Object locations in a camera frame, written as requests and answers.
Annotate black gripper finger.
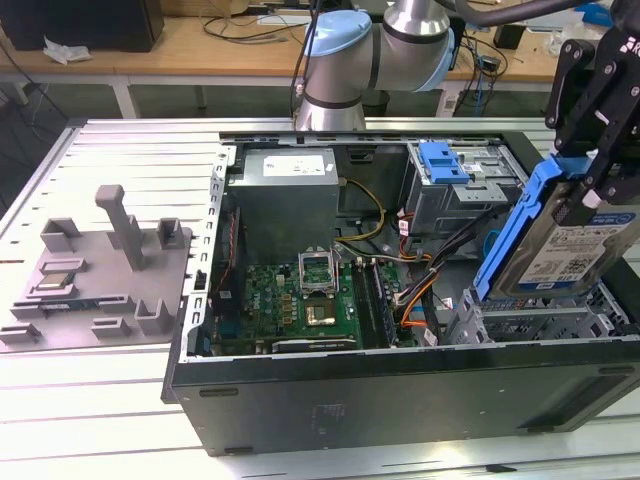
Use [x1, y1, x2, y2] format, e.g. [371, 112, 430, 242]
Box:
[545, 38, 596, 157]
[552, 55, 640, 226]

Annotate hard disk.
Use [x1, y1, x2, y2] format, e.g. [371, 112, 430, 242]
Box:
[472, 152, 639, 304]

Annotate silver disk bay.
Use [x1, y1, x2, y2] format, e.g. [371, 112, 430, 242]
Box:
[447, 287, 629, 346]

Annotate clear plastic bags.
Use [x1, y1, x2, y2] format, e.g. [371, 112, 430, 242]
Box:
[537, 32, 566, 56]

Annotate blue box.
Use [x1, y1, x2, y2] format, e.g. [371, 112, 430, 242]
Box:
[574, 0, 614, 24]

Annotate small black box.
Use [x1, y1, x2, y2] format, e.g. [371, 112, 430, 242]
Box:
[493, 23, 526, 50]

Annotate blue plastic drive latch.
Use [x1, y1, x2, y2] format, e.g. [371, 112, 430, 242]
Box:
[419, 142, 472, 185]

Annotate silver drive cage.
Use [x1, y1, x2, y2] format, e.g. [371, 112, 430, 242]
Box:
[404, 142, 531, 251]

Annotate black waste bin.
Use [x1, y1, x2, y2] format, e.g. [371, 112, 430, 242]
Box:
[362, 88, 390, 119]

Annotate installed RAM stick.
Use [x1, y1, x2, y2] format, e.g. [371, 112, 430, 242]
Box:
[369, 258, 399, 347]

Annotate black RAM slot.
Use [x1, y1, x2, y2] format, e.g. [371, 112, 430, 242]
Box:
[352, 258, 381, 350]

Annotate metal socket cover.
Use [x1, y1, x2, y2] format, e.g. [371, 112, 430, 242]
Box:
[297, 247, 341, 296]

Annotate grey power supply unit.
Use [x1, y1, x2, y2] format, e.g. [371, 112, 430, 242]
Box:
[227, 148, 341, 254]

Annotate CPU socket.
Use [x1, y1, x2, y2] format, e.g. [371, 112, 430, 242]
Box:
[302, 294, 339, 329]

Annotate black graphics card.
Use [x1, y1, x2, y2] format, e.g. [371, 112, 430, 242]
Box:
[269, 337, 359, 354]

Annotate green motherboard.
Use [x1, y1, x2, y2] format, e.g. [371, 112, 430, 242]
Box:
[209, 259, 419, 356]

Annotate black PC case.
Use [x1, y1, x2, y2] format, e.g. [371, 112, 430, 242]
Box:
[159, 128, 640, 459]

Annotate wooden desk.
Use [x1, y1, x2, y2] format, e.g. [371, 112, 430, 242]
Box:
[0, 0, 640, 96]

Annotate grey parts rack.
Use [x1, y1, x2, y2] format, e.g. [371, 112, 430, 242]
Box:
[0, 183, 195, 355]

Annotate large black box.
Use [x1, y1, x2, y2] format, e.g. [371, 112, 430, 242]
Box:
[0, 0, 165, 54]

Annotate crumpled white plastic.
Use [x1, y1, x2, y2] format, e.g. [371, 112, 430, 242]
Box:
[42, 34, 94, 65]

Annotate spare RAM stick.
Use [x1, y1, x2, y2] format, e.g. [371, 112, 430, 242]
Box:
[39, 299, 101, 312]

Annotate spare CPU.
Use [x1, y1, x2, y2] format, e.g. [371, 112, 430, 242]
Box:
[37, 273, 76, 291]

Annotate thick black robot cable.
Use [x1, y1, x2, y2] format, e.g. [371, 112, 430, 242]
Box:
[452, 0, 619, 29]

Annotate blue data wire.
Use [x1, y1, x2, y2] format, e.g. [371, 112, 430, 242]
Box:
[482, 227, 503, 261]

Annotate black sleeved cable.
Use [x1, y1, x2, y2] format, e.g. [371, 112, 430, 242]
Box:
[422, 204, 516, 281]

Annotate yellow wire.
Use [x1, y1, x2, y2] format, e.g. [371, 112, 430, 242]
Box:
[333, 178, 387, 247]

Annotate orange black wire bundle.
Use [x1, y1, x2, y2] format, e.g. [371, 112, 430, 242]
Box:
[392, 267, 441, 331]

